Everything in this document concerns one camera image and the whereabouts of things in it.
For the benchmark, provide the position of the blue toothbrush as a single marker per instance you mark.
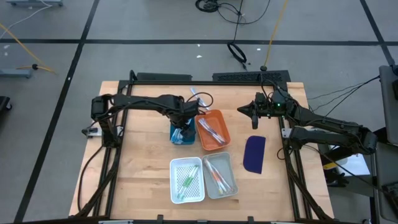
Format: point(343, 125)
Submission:
point(178, 137)
point(181, 139)
point(174, 137)
point(195, 93)

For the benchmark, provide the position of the teal plastic basket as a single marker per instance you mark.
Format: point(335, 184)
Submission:
point(192, 140)

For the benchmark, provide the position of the grey plastic basket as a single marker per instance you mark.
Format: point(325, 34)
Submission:
point(228, 161)

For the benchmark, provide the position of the black aluminium table frame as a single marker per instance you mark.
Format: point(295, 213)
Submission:
point(155, 83)

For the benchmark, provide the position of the grey cart base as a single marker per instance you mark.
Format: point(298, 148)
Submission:
point(34, 2)
point(15, 73)

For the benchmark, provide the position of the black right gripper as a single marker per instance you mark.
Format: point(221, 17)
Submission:
point(273, 105)

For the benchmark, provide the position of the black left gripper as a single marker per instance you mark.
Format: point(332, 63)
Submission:
point(183, 113)

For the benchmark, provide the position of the silver metal bracket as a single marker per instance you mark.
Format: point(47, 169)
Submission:
point(119, 130)
point(285, 132)

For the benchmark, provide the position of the orange plastic basket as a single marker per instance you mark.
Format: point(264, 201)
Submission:
point(224, 118)

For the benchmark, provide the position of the white perforated plastic basket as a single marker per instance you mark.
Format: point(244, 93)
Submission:
point(174, 193)

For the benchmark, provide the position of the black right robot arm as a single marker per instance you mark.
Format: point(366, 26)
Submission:
point(326, 130)

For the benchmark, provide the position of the grey cabinet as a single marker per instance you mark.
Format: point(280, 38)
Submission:
point(387, 174)
point(390, 105)

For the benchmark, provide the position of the white board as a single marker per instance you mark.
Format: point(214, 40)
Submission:
point(351, 165)

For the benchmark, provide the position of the yellow tape piece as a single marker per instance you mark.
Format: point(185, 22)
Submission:
point(329, 166)

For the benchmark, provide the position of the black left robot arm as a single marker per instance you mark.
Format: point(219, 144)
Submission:
point(140, 102)

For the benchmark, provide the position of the black vented panel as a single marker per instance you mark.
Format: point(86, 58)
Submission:
point(236, 76)

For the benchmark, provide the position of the dark blue mat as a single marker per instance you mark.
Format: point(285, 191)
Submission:
point(254, 154)

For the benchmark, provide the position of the black flat panel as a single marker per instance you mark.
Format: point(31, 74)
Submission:
point(164, 77)

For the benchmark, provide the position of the black object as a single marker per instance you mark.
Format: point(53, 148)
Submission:
point(337, 179)
point(4, 104)

